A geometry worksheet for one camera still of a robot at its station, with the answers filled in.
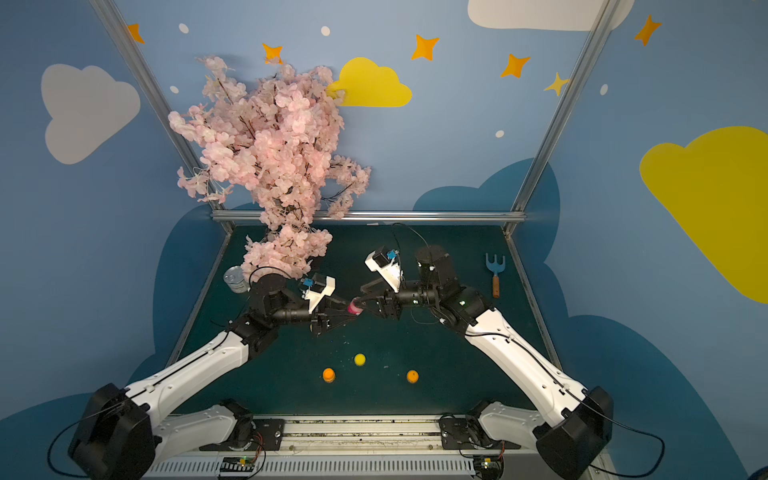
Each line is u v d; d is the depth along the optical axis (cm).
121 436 39
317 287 61
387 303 58
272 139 70
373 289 67
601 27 71
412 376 84
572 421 38
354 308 67
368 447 74
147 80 79
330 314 65
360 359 87
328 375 83
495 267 110
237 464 73
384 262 57
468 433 65
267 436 74
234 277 99
